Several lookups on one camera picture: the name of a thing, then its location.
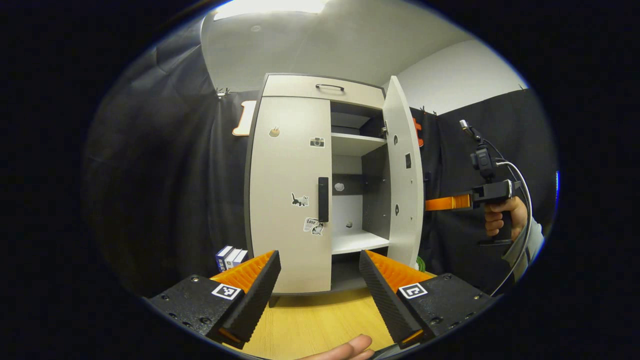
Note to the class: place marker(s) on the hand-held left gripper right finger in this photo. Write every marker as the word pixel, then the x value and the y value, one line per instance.
pixel 382 295

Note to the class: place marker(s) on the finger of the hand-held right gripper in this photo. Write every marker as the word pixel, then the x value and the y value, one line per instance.
pixel 447 202

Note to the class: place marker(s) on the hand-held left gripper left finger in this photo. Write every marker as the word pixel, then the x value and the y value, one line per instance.
pixel 260 295

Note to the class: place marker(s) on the cabinet door with umbrella sticker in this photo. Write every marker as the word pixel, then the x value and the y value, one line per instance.
pixel 402 190

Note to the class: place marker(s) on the double-door shoe cabinet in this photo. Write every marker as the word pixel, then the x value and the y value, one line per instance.
pixel 375 200

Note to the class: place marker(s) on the cabinet door with camera sticker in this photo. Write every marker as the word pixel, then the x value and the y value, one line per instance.
pixel 285 175

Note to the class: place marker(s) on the white cabinet shelf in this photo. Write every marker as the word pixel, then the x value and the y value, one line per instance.
pixel 355 143
pixel 357 241

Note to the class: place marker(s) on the metal door hinge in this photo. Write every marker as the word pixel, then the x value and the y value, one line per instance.
pixel 384 130

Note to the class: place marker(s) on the beige cabinet drawer front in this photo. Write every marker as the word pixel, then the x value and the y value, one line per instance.
pixel 295 86

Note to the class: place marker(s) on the green striped object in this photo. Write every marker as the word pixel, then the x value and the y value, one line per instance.
pixel 420 263

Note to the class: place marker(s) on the metal cloth clip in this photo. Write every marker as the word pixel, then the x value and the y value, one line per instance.
pixel 424 109
pixel 222 92

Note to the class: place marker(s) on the black backdrop cloth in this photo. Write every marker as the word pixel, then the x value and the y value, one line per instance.
pixel 165 175

